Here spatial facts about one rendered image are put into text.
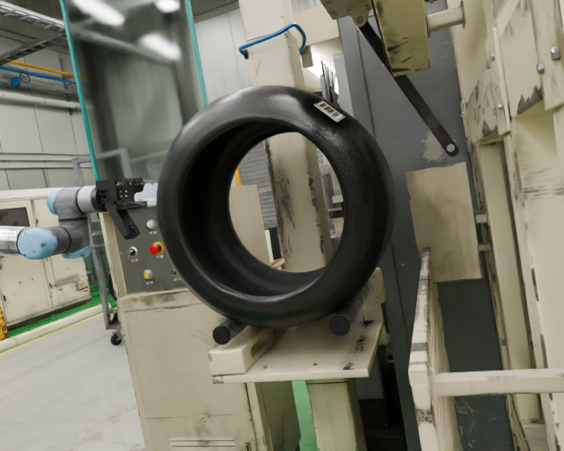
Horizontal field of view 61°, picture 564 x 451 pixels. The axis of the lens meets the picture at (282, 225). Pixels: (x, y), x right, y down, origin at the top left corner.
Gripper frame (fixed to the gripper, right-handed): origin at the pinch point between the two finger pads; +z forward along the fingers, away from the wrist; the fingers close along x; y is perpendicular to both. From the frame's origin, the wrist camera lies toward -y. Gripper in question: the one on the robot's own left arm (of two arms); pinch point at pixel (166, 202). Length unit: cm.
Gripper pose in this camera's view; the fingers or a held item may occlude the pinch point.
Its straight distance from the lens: 126.6
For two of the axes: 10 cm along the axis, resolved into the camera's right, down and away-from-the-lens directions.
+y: -0.7, -9.9, -0.9
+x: 3.0, -1.1, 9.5
